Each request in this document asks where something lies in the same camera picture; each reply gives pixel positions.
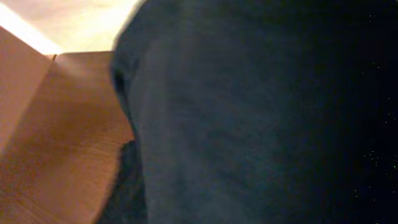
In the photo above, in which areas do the navy blue shorts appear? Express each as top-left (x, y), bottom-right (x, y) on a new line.
top-left (96, 0), bottom-right (397, 224)

